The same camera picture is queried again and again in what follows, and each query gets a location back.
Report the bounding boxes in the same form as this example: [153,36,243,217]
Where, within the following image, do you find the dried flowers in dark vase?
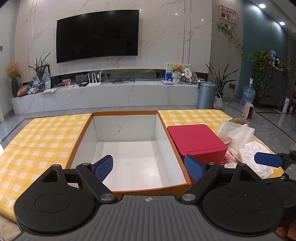
[6,61,21,98]

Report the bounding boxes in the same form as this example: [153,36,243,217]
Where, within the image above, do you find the pink space heater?
[242,101,255,120]

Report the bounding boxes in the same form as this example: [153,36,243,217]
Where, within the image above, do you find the potted snake plant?
[205,62,240,98]

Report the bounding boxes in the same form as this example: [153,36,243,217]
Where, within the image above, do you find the black wall television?
[56,10,140,64]

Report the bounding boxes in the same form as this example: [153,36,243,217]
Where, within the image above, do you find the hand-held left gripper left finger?
[39,155,117,202]

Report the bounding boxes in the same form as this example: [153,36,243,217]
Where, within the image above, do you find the hanging vine plant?
[216,22,244,56]

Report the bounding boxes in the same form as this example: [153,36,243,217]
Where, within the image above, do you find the white marble tv console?
[11,80,201,114]

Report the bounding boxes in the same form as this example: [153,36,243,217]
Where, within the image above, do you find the black power cable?
[228,88,243,107]

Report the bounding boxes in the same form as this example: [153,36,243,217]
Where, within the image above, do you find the red box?
[167,124,228,183]

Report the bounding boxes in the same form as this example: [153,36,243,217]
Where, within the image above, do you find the brown twisted towel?
[228,117,250,127]

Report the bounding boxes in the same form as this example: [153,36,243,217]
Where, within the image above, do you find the white ruffled cloth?
[225,141,275,179]

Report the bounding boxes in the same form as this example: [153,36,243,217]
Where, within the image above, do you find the blue water jug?
[240,78,256,106]

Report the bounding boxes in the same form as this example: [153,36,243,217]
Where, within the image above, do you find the clear plastic bottle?
[43,72,51,90]

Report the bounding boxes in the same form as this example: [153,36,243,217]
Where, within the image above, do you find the trailing green plant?
[246,49,273,98]

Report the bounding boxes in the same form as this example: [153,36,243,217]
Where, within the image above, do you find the green plant in glass vase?
[28,51,52,93]

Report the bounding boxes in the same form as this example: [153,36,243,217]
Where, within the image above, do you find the white wifi router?
[87,72,102,87]

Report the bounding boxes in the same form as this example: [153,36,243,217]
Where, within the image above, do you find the yellow checkered mat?
[0,109,285,224]

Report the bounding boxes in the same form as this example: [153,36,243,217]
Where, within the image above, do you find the framed wall picture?
[218,4,238,25]

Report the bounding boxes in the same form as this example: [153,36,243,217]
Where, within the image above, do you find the dark grey cabinet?
[255,62,289,109]

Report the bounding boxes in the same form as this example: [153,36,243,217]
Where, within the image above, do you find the pastel woven basket bag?
[213,93,223,110]

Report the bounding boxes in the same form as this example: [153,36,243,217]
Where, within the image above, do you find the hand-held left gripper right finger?
[181,155,262,202]

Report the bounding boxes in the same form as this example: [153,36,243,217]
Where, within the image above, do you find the orange cardboard box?
[65,110,191,200]

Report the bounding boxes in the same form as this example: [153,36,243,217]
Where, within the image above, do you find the blue-grey pedal trash can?
[196,81,217,110]

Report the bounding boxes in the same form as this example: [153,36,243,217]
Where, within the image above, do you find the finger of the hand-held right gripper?
[254,150,296,168]

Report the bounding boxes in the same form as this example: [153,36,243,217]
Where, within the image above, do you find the pink knitted cloth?
[223,148,238,164]

